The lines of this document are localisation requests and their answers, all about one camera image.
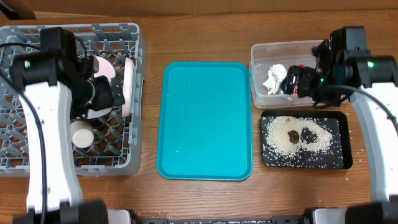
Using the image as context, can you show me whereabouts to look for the small white cup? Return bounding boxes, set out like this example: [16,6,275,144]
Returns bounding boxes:
[70,120,95,148]

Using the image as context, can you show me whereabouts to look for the red snack wrapper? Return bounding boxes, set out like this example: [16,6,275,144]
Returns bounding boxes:
[280,64,305,95]

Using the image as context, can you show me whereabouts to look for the grey dishwasher rack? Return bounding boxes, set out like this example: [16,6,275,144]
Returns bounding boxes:
[1,23,148,177]

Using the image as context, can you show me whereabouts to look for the clear plastic waste bin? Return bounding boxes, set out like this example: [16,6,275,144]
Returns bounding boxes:
[250,40,321,109]

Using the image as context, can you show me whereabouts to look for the brown food scrap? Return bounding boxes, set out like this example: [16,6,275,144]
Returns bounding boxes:
[287,130,300,144]

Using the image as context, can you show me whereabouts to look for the large pink plate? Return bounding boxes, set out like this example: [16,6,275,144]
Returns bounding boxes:
[121,58,134,118]

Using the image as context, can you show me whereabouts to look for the white tissue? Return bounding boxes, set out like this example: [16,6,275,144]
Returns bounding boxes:
[262,64,287,95]

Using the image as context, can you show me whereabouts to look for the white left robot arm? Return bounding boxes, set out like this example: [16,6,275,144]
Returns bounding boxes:
[10,50,132,223]

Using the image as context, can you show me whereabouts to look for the small pink plate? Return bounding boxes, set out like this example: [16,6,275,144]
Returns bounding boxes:
[94,56,116,86]

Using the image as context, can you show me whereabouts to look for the teal plastic tray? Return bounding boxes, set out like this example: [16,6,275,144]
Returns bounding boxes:
[157,62,253,181]

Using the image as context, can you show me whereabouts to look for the grey bowl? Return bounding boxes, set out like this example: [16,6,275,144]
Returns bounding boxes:
[85,108,112,119]

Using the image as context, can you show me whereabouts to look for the black waste tray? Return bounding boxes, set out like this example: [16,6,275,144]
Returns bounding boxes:
[261,110,353,169]

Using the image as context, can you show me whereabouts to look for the white rice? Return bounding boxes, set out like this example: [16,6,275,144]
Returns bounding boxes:
[262,116,344,169]

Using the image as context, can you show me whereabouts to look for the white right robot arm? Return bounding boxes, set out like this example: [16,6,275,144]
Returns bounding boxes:
[282,37,397,223]

